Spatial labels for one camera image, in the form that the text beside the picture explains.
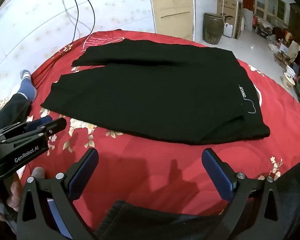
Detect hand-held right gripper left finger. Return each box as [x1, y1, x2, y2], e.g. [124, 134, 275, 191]
[16, 147, 99, 240]

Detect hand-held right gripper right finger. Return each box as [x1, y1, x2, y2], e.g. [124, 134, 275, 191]
[201, 148, 285, 240]

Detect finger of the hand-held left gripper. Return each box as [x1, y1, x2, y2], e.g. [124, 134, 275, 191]
[0, 118, 67, 155]
[0, 116, 53, 133]

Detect black pants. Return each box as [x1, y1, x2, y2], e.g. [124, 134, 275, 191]
[40, 38, 270, 146]

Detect person's left hand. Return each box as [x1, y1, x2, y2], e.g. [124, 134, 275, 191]
[0, 172, 24, 222]

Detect person's dark trouser leg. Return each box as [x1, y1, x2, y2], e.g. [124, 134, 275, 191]
[0, 94, 32, 132]

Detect person's foot in blue sock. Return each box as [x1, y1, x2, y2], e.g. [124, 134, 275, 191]
[16, 69, 38, 103]

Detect red floral blanket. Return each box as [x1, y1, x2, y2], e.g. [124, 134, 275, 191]
[15, 29, 300, 240]

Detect dark stitched cloth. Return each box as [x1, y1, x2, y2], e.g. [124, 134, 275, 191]
[97, 200, 228, 240]

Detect dark fleece cloth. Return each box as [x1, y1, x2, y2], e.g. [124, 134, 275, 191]
[275, 157, 300, 240]

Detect white patterned bowl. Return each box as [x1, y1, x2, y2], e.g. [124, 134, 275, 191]
[283, 72, 296, 89]

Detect stack of white bowls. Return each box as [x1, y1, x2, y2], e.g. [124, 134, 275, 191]
[286, 65, 299, 79]

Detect white plastic jug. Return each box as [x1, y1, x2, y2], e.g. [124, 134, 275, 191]
[223, 22, 234, 38]

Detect brown ceramic jar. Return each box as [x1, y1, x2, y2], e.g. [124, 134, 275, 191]
[203, 12, 224, 45]

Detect brown cardboard piece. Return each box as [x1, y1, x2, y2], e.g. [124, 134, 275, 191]
[287, 40, 300, 60]

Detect white leaning board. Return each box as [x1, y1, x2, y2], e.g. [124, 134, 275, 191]
[241, 7, 254, 32]

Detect brown cardboard panel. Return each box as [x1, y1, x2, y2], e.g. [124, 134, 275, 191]
[149, 0, 194, 42]

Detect large cardboard box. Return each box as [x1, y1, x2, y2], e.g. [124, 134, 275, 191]
[217, 0, 243, 40]

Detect black cable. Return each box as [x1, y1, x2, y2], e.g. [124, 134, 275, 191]
[69, 0, 96, 48]
[64, 0, 80, 44]

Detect window with wooden frame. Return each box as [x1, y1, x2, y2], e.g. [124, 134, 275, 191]
[254, 0, 289, 29]

